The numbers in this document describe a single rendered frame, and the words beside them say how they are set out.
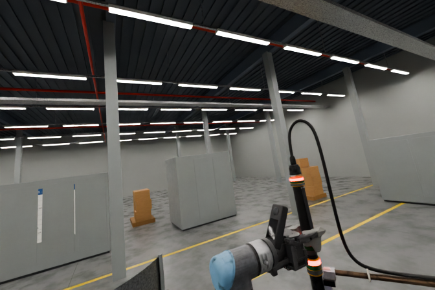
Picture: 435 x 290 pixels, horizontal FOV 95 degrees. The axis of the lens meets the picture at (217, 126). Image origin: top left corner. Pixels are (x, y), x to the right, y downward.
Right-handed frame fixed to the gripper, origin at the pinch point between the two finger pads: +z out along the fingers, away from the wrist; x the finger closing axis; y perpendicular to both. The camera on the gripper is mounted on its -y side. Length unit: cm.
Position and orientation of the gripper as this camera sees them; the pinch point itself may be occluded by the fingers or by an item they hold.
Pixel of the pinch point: (313, 226)
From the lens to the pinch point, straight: 77.1
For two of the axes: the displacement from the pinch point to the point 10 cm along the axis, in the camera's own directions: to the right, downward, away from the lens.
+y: 1.3, 9.8, -1.7
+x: 4.3, -2.1, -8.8
